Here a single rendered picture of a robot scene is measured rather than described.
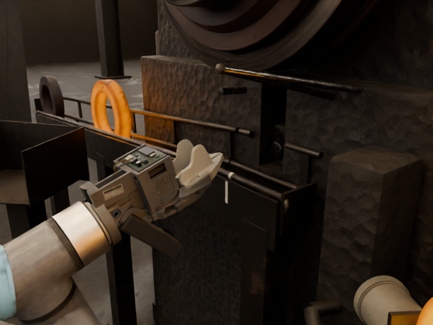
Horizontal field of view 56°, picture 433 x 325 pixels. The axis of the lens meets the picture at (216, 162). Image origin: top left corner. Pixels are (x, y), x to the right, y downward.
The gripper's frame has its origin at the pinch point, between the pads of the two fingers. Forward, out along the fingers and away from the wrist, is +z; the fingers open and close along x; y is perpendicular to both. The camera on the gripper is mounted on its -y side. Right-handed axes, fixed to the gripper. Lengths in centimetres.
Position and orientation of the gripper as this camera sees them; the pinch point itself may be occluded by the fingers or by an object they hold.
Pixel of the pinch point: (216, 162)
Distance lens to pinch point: 63.2
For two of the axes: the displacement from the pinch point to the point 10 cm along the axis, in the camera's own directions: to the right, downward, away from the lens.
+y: -2.4, -8.4, -4.9
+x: -6.2, -2.6, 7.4
